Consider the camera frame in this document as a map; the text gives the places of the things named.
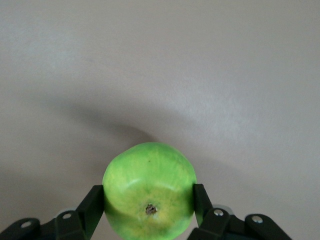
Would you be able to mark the green apple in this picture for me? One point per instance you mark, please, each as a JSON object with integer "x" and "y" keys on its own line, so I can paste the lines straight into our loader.
{"x": 150, "y": 185}

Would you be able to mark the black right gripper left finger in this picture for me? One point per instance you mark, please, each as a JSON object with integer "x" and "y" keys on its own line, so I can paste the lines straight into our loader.
{"x": 85, "y": 220}

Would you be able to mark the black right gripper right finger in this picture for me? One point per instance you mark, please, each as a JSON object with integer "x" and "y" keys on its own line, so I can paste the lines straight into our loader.
{"x": 217, "y": 225}

